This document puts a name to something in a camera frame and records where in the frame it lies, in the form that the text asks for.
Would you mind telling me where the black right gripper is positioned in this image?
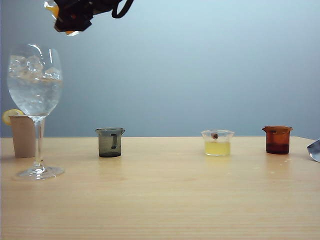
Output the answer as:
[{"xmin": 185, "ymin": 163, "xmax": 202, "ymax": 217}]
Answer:
[{"xmin": 53, "ymin": 0, "xmax": 119, "ymax": 33}]

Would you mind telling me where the clear measuring cup orange juice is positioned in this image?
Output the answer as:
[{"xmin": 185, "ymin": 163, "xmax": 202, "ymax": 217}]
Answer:
[{"xmin": 43, "ymin": 0, "xmax": 81, "ymax": 37}]

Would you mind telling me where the beige paper cup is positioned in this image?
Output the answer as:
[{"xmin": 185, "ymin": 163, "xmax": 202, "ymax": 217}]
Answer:
[{"xmin": 8, "ymin": 115, "xmax": 46, "ymax": 159}]

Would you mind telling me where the smoky grey measuring cup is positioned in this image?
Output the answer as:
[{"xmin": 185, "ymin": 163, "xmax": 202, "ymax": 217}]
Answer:
[{"xmin": 94, "ymin": 127, "xmax": 126, "ymax": 158}]

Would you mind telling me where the clear measuring cup yellow juice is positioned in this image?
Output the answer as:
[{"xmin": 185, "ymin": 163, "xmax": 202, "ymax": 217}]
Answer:
[{"xmin": 200, "ymin": 129, "xmax": 235, "ymax": 157}]

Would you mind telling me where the amber brown measuring cup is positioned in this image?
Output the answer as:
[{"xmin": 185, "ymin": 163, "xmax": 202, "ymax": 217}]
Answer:
[{"xmin": 261, "ymin": 125, "xmax": 294, "ymax": 155}]

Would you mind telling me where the clear ice cube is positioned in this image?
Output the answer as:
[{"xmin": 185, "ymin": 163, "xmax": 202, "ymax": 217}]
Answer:
[
  {"xmin": 9, "ymin": 54, "xmax": 27, "ymax": 77},
  {"xmin": 44, "ymin": 66, "xmax": 62, "ymax": 80},
  {"xmin": 26, "ymin": 54, "xmax": 45, "ymax": 74}
]

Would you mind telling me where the large clear wine glass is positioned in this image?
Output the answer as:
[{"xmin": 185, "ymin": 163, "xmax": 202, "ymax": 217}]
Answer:
[{"xmin": 6, "ymin": 44, "xmax": 65, "ymax": 181}]

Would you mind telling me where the yellow lemon slice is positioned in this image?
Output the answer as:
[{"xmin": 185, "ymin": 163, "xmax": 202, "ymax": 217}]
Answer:
[{"xmin": 2, "ymin": 108, "xmax": 25, "ymax": 126}]

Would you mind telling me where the silver foil pouch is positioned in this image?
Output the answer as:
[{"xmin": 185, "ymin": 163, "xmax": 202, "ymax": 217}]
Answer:
[{"xmin": 306, "ymin": 138, "xmax": 320, "ymax": 163}]

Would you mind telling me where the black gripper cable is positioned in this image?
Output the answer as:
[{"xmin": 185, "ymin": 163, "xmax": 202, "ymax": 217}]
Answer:
[{"xmin": 110, "ymin": 0, "xmax": 135, "ymax": 19}]

